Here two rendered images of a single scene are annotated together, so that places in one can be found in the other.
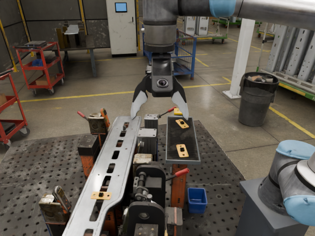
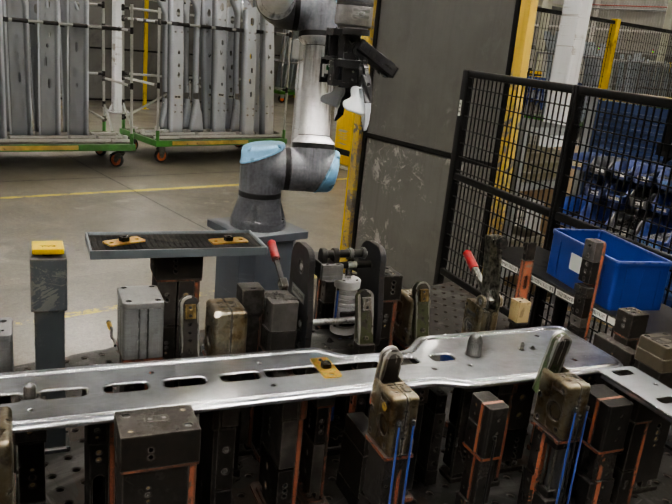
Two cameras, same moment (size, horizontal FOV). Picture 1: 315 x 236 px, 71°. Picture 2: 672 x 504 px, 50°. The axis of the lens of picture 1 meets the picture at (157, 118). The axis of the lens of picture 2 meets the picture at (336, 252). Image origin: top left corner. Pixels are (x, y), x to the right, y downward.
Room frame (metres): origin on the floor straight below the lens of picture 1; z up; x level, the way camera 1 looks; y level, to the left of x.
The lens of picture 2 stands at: (1.23, 1.37, 1.61)
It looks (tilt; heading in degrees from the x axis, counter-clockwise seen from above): 16 degrees down; 243
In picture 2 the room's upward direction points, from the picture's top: 6 degrees clockwise
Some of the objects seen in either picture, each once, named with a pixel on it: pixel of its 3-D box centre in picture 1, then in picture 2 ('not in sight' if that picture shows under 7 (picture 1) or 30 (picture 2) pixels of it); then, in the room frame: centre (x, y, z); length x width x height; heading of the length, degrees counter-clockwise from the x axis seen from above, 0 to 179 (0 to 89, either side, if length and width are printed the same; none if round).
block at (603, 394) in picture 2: not in sight; (592, 455); (0.11, 0.45, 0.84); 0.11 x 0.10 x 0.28; 87
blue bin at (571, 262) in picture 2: not in sight; (604, 267); (-0.27, 0.04, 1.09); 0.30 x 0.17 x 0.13; 79
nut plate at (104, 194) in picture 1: (101, 194); (326, 365); (0.64, 0.24, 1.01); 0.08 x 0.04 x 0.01; 87
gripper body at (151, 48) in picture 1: (159, 68); (346, 58); (0.54, -0.01, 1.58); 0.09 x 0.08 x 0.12; 178
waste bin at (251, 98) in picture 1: (255, 99); not in sight; (3.00, -1.47, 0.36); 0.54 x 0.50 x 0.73; 103
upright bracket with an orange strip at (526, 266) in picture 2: not in sight; (513, 339); (0.07, 0.11, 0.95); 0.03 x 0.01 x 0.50; 177
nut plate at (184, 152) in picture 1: (182, 149); (228, 238); (0.74, -0.10, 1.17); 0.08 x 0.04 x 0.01; 6
